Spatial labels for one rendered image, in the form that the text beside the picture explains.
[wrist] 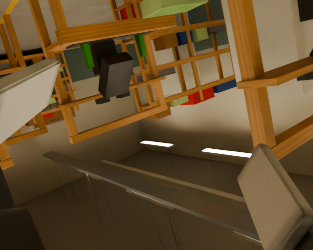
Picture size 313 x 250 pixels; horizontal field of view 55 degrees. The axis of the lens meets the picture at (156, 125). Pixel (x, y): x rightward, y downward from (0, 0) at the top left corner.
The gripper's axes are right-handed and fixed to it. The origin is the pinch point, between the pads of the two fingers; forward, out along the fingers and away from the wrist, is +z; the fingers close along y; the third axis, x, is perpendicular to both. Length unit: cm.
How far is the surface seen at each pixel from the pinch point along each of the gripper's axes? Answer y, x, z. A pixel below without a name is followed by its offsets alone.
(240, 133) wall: 302, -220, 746
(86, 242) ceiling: 19, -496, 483
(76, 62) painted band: -235, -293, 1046
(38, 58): -319, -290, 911
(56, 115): -223, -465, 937
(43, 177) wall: -182, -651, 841
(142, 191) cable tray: 67, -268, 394
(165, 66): 30, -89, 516
